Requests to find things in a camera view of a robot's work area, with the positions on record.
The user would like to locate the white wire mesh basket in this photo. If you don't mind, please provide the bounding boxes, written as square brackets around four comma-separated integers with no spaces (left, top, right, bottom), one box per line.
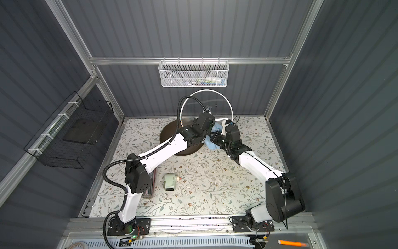
[158,62,230,88]

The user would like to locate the black wire basket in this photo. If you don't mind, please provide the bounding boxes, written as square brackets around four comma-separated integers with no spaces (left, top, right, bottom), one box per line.
[24,91,114,169]

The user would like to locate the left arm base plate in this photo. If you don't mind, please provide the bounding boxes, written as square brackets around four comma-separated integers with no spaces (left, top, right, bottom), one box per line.
[106,217,152,236]

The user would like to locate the white wok pan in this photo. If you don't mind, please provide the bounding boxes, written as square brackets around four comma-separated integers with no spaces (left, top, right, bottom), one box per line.
[159,120,204,156]

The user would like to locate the light blue microfiber cloth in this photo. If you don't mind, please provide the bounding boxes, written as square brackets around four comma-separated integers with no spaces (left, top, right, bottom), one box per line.
[201,122,223,150]

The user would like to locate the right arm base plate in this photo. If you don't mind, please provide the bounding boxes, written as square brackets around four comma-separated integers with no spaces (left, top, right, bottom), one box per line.
[230,215,275,233]

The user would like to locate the orange marker pen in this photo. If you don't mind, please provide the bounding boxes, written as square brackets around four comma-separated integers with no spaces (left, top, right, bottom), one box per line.
[278,240,309,248]

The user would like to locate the black corrugated cable conduit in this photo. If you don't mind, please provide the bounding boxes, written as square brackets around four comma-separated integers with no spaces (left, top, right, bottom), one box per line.
[102,94,209,249]

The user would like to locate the small green white sharpener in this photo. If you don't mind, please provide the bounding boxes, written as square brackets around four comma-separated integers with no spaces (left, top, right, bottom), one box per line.
[164,173,181,191]

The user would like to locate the white ventilated cable duct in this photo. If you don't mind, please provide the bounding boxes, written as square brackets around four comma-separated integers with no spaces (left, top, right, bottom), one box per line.
[71,237,254,249]

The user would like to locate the glass pot lid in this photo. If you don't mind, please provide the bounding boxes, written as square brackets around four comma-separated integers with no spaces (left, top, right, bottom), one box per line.
[180,89,234,131]

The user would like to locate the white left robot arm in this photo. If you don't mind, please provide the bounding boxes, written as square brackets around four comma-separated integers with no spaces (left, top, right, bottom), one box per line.
[118,113,215,224]

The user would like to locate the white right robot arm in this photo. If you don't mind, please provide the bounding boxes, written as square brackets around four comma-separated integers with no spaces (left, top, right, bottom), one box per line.
[209,122,306,230]

